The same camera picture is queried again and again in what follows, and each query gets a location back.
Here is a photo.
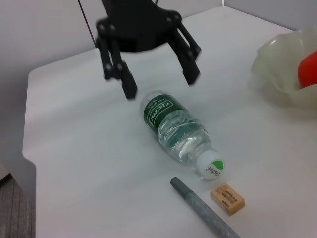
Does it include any green wavy glass fruit plate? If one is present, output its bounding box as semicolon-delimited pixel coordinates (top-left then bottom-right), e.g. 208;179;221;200
250;24;317;108

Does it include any orange fruit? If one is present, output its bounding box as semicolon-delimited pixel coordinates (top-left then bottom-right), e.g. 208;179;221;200
298;50;317;89

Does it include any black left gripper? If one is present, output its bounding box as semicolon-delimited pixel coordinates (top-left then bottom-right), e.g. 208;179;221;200
95;0;203;100

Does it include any grey marker pen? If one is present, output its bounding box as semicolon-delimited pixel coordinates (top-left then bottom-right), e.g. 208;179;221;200
170;176;242;238

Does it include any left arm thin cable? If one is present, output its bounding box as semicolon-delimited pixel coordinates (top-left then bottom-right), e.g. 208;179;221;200
78;0;99;49

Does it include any small tan eraser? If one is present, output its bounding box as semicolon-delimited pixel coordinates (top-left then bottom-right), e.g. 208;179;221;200
210;182;245;216

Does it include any clear green-label water bottle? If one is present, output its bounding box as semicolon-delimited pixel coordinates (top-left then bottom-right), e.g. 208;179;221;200
139;89;226;181

